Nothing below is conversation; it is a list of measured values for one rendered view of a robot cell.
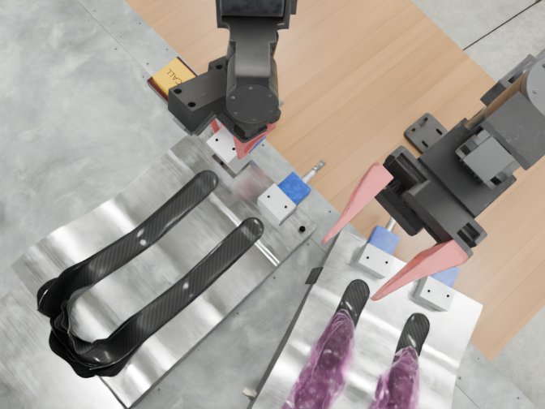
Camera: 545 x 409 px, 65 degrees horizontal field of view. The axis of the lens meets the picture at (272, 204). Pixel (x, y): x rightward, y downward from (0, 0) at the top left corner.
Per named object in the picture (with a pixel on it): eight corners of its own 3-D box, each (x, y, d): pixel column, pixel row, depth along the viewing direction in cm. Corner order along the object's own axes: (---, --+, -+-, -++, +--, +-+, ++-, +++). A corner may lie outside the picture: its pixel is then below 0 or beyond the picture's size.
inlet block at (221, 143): (272, 99, 71) (267, 83, 66) (293, 118, 70) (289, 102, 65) (216, 154, 71) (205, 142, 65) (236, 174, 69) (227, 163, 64)
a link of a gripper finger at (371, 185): (372, 284, 33) (456, 208, 35) (311, 214, 34) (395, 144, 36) (353, 288, 40) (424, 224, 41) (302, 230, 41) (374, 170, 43)
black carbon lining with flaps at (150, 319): (207, 168, 73) (200, 146, 64) (273, 236, 70) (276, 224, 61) (34, 316, 65) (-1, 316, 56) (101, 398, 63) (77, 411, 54)
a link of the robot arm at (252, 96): (293, 123, 49) (305, 29, 39) (217, 122, 48) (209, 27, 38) (289, 58, 55) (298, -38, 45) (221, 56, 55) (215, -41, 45)
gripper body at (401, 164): (474, 250, 34) (535, 192, 36) (386, 156, 36) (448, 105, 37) (440, 259, 41) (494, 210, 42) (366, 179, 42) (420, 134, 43)
